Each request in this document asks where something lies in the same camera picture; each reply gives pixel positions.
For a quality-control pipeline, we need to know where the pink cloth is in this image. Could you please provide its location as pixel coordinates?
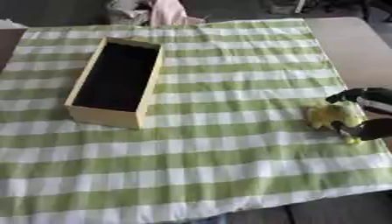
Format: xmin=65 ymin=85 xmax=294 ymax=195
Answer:
xmin=147 ymin=0 xmax=207 ymax=26

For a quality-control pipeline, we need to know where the yellow soft toy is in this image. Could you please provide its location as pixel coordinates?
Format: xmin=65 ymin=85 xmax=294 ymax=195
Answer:
xmin=304 ymin=101 xmax=368 ymax=145

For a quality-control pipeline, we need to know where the tan cardboard box, black inside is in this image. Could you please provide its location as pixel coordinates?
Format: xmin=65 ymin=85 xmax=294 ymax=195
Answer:
xmin=62 ymin=36 xmax=167 ymax=130

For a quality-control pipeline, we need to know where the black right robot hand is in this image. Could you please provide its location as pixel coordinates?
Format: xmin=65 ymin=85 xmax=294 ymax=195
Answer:
xmin=325 ymin=87 xmax=392 ymax=142

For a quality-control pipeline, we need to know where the grey bag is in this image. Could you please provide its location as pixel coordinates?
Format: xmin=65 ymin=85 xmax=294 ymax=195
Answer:
xmin=105 ymin=0 xmax=153 ymax=26

